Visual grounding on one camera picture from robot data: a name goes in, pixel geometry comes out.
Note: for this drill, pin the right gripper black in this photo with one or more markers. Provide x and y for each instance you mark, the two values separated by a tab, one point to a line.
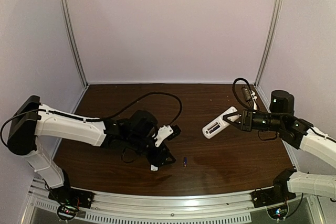
246	119

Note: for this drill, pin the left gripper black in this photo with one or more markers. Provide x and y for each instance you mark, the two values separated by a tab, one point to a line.
158	158

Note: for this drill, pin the white battery cover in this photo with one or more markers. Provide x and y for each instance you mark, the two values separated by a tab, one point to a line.
154	168

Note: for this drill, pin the white remote control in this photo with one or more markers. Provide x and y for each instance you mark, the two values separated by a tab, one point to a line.
220	120

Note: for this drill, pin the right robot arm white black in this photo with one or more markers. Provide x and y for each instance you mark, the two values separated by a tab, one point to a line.
298	133

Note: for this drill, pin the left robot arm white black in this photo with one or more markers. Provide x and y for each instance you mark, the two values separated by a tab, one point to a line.
33	119

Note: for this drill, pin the right circuit board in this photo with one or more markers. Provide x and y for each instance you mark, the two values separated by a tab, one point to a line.
278	212

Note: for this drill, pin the circuit board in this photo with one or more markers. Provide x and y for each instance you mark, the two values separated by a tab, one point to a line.
67	212
278	212

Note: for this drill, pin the left circuit board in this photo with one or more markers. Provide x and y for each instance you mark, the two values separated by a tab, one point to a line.
67	212

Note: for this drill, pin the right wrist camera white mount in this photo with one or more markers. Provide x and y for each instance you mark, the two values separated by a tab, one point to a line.
250	97

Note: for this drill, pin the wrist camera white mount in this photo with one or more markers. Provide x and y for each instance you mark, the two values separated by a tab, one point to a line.
166	132
250	97

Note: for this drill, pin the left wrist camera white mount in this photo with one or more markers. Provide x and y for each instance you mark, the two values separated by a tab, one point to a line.
166	132

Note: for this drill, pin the front aluminium rail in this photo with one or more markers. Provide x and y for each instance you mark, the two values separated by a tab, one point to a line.
122	208

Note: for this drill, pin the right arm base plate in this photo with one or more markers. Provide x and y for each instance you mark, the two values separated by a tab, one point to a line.
269	196

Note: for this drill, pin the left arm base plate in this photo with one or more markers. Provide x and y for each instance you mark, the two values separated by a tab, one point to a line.
72	197

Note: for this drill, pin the right aluminium frame post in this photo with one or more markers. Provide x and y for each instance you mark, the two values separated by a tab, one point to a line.
276	11

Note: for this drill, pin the aluminium frame post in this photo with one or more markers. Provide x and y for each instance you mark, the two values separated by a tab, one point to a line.
72	42
276	11

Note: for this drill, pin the left aluminium frame post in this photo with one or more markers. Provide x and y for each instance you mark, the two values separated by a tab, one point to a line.
72	42

